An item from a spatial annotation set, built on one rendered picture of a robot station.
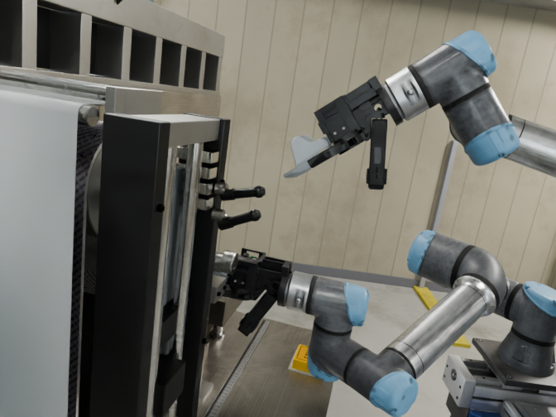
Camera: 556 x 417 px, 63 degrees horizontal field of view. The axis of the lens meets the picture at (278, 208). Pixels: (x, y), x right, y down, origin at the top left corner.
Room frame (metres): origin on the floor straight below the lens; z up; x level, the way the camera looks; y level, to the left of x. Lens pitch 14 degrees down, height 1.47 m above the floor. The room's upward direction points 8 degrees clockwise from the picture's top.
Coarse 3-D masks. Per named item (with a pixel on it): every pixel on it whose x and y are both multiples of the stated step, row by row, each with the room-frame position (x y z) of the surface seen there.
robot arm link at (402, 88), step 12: (408, 72) 0.72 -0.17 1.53; (396, 84) 0.72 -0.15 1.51; (408, 84) 0.71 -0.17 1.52; (396, 96) 0.71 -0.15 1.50; (408, 96) 0.71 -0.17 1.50; (420, 96) 0.71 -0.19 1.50; (396, 108) 0.72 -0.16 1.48; (408, 108) 0.72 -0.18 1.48; (420, 108) 0.72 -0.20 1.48; (408, 120) 0.74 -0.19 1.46
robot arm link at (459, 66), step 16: (464, 32) 0.73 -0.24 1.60; (448, 48) 0.71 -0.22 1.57; (464, 48) 0.70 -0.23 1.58; (480, 48) 0.69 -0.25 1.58; (416, 64) 0.73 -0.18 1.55; (432, 64) 0.71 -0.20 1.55; (448, 64) 0.70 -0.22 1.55; (464, 64) 0.70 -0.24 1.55; (480, 64) 0.69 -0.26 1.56; (416, 80) 0.71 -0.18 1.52; (432, 80) 0.70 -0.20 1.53; (448, 80) 0.70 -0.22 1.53; (464, 80) 0.69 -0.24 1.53; (480, 80) 0.70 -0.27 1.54; (432, 96) 0.71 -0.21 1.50; (448, 96) 0.71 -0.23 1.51
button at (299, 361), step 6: (300, 348) 0.92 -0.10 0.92; (306, 348) 0.93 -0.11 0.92; (300, 354) 0.90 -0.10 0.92; (306, 354) 0.90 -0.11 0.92; (294, 360) 0.88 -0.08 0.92; (300, 360) 0.88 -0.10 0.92; (306, 360) 0.88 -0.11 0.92; (294, 366) 0.87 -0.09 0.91; (300, 366) 0.87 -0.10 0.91; (306, 366) 0.87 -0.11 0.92
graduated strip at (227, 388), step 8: (264, 320) 1.07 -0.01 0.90; (264, 328) 1.03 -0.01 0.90; (256, 336) 0.99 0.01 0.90; (248, 344) 0.95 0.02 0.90; (256, 344) 0.95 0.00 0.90; (248, 352) 0.91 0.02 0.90; (240, 360) 0.88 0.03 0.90; (248, 360) 0.88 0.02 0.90; (240, 368) 0.85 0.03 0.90; (232, 376) 0.82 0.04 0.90; (224, 384) 0.79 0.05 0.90; (232, 384) 0.79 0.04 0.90; (224, 392) 0.76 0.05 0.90; (216, 400) 0.74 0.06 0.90; (224, 400) 0.74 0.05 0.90; (208, 408) 0.71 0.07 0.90; (216, 408) 0.72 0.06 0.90; (208, 416) 0.69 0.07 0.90; (216, 416) 0.69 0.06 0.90
